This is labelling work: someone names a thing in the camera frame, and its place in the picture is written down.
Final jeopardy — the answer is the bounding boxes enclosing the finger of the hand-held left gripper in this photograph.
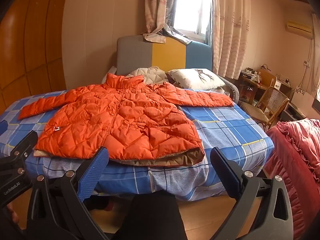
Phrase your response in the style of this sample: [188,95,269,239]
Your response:
[7,130,39,178]

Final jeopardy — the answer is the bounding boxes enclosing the white leaf print board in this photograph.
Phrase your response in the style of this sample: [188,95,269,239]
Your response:
[291,86,317,113]

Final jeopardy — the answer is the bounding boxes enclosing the wooden chair back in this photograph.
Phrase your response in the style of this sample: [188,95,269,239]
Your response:
[257,69,278,91]

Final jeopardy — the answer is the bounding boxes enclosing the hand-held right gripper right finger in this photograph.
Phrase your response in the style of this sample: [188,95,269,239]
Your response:
[210,147,294,240]

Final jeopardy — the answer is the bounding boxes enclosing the long patterned curtain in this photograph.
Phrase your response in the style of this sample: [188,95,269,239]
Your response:
[211,0,252,79]

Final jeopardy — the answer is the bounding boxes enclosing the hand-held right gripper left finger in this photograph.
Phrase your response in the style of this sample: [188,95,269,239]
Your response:
[27,146,110,240]

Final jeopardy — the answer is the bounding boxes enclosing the person's leg in black trousers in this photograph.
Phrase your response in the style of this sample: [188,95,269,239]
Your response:
[112,190,188,240]

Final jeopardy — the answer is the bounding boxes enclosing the bed with blue plaid sheet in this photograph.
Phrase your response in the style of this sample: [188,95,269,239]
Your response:
[0,90,275,202]

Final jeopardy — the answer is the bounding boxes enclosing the rattan chair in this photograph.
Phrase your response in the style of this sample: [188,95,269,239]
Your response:
[239,86,290,132]

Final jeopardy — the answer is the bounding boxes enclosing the short patterned curtain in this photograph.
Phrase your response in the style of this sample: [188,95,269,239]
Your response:
[142,0,193,46]

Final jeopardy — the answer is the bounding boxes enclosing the person's left hand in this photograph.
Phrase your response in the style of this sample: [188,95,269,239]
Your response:
[5,202,20,230]

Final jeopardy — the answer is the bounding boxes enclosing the white printed pillow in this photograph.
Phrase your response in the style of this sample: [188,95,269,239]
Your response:
[167,68,226,91]

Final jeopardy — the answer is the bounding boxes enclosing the white quilted jacket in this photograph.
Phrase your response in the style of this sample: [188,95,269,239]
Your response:
[126,66,169,84]

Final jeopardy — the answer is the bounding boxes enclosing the wooden wardrobe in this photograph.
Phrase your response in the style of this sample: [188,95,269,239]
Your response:
[0,0,72,115]

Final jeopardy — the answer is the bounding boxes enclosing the grey upholstered side panel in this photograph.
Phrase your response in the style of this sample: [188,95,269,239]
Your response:
[101,66,118,83]

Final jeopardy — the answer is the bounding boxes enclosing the grey yellow blue headboard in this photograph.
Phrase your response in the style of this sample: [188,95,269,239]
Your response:
[117,35,213,78]

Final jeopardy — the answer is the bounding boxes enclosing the orange puffer jacket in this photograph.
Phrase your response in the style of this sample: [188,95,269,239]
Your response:
[18,73,235,168]

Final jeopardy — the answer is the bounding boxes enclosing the grey padded bed rail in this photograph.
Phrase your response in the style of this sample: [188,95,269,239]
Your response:
[222,77,241,104]

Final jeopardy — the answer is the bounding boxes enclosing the red ruffled bedding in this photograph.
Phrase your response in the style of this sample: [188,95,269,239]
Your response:
[264,118,320,240]

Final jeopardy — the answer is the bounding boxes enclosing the cluttered wooden desk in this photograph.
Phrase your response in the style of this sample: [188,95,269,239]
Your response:
[237,67,292,105]

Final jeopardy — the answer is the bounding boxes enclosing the window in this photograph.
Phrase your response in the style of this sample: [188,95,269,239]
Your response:
[172,0,213,40]

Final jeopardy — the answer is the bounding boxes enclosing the wall air conditioner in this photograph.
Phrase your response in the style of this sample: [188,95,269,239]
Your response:
[286,20,313,39]

